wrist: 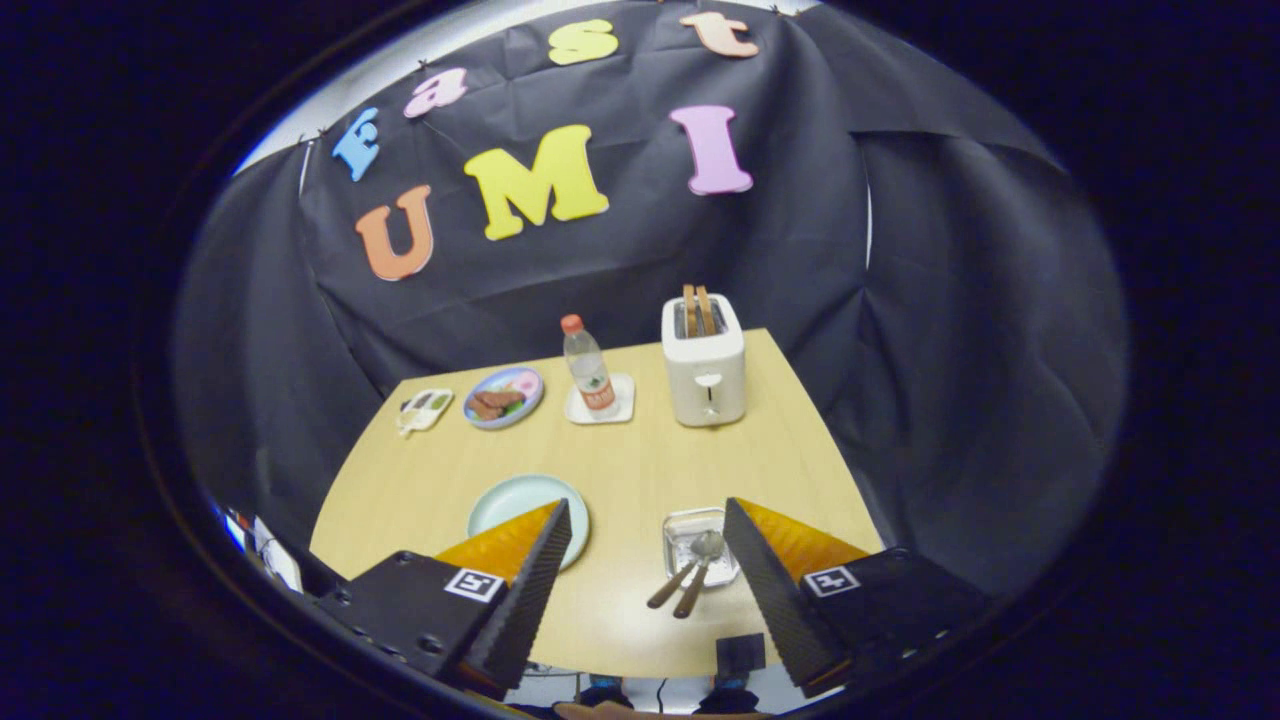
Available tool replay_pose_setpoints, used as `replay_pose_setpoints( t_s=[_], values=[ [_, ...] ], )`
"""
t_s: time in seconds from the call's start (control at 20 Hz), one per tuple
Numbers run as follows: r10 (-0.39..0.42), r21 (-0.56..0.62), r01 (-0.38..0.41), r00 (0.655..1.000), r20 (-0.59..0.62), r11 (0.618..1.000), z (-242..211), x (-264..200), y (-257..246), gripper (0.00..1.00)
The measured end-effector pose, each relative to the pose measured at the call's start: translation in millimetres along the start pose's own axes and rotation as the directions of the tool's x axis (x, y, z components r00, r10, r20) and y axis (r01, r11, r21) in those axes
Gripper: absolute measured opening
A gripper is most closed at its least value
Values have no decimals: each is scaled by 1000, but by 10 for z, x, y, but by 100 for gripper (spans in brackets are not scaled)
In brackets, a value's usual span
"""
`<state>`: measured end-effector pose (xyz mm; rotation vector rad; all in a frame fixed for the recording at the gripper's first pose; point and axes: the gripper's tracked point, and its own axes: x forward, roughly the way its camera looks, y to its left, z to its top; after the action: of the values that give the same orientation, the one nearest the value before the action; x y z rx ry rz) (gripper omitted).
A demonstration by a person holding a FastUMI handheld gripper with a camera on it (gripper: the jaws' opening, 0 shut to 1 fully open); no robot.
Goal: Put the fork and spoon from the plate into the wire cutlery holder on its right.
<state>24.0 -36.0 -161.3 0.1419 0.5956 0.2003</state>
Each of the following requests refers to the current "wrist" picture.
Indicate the clear water bottle red cap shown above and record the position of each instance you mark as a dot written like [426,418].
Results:
[590,375]

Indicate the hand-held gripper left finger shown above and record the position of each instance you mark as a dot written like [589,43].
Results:
[530,600]

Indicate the white toaster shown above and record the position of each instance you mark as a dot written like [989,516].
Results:
[705,385]

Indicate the white flat panel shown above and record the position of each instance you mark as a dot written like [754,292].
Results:
[278,555]

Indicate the brown toast slice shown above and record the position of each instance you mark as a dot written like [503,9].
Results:
[690,310]
[706,310]

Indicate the white square coaster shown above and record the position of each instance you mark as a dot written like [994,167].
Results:
[623,400]

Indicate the light green plate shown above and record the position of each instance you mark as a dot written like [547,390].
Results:
[510,500]

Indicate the white divided sauce dish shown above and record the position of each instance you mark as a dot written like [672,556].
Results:
[425,408]

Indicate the clear perforated drain basket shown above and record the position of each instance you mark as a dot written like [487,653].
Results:
[680,525]

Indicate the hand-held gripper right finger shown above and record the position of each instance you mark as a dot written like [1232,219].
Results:
[775,600]

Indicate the brown meat piece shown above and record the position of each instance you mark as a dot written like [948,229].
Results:
[503,398]
[485,411]

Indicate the person's blue shoe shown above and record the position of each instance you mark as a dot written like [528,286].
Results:
[605,692]
[728,695]

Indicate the blue patterned plate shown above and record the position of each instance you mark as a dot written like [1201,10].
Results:
[525,380]

